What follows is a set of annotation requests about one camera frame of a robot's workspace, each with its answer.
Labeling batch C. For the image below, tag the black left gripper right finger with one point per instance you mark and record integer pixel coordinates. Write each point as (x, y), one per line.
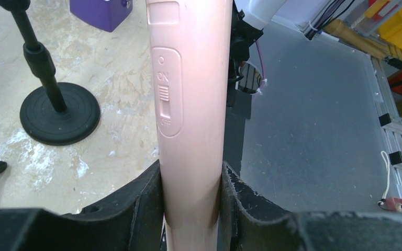
(248, 221)

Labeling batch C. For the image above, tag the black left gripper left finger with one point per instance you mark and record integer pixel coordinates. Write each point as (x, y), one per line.
(130, 218)

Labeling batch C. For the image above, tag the black round-base mic stand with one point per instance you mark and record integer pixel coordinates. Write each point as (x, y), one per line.
(57, 113)

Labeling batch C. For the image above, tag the pink toy microphone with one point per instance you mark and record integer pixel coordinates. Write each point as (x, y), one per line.
(190, 43)

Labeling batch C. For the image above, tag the purple metronome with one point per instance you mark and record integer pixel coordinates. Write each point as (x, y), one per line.
(105, 15)

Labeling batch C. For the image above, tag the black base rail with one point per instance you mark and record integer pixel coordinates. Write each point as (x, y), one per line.
(240, 86)

